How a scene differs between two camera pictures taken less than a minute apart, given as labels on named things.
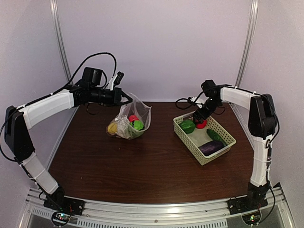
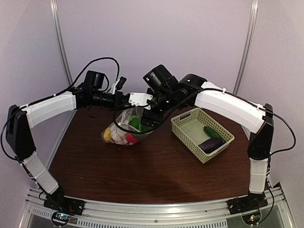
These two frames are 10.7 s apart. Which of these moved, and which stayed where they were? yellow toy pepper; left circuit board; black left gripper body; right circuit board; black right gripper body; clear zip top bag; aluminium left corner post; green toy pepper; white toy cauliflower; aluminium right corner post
Moved: white toy cauliflower; green toy pepper; clear zip top bag; black right gripper body; yellow toy pepper
Stayed: aluminium right corner post; left circuit board; right circuit board; aluminium left corner post; black left gripper body
